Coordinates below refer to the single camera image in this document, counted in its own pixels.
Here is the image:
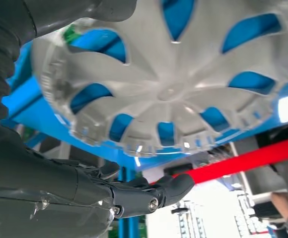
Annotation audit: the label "blue metal shelf rack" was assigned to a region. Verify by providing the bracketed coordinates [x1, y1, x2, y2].
[0, 0, 288, 238]

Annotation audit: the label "red barrier belt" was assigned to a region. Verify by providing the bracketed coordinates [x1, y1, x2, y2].
[150, 134, 288, 185]

